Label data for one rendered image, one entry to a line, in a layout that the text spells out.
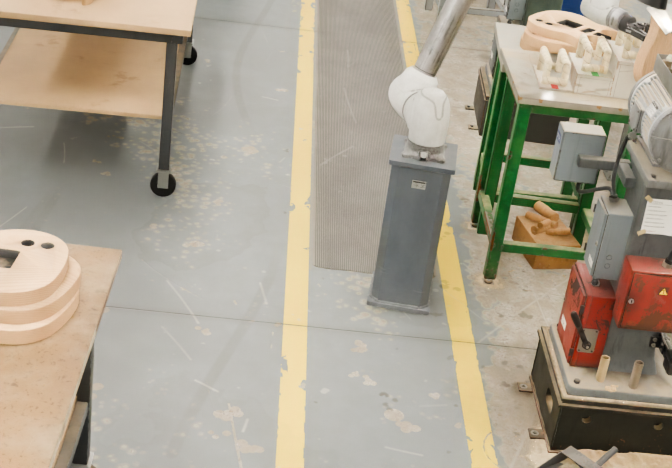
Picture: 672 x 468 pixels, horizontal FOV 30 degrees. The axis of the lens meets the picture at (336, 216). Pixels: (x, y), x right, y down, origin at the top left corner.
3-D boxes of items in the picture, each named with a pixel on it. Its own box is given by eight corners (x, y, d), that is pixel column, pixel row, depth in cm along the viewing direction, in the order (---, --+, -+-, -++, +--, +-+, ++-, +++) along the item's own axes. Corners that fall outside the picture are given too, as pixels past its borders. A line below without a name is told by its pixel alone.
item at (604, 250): (617, 281, 453) (652, 144, 428) (588, 278, 453) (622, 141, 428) (608, 261, 467) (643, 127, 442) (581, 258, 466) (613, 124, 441)
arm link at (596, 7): (601, 27, 522) (613, -3, 518) (572, 13, 532) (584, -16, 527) (614, 29, 530) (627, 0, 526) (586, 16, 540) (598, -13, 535)
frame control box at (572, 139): (613, 218, 453) (630, 153, 441) (555, 212, 452) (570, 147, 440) (600, 188, 475) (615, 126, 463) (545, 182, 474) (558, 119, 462)
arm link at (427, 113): (416, 148, 513) (425, 99, 503) (399, 130, 528) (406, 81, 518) (452, 146, 519) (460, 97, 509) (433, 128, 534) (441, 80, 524)
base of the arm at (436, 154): (400, 161, 514) (402, 148, 511) (404, 140, 534) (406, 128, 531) (444, 168, 513) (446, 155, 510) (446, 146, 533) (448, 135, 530)
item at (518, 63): (612, 265, 569) (652, 112, 535) (487, 252, 566) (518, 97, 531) (587, 203, 624) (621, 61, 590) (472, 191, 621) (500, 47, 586)
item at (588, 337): (594, 357, 459) (605, 316, 451) (561, 354, 458) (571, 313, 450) (593, 352, 462) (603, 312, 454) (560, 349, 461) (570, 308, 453)
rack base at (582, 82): (610, 98, 544) (615, 78, 540) (572, 93, 543) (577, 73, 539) (599, 75, 568) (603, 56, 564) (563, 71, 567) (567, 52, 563)
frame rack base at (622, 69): (643, 102, 544) (653, 65, 536) (609, 98, 544) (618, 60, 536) (631, 79, 569) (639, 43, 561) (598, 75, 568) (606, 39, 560)
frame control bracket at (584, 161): (629, 173, 456) (631, 163, 454) (578, 167, 455) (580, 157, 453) (626, 168, 460) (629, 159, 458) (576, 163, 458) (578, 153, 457)
